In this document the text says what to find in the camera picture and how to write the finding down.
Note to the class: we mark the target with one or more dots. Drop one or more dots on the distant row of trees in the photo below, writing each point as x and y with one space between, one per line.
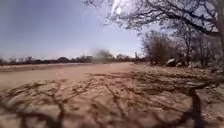
66 60

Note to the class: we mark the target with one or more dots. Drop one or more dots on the brown dirt road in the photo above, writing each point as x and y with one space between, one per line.
66 86

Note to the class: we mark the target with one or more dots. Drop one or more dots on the pale rock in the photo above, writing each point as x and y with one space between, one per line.
171 62

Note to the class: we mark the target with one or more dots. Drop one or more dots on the large bare tree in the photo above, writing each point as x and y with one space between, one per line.
186 16

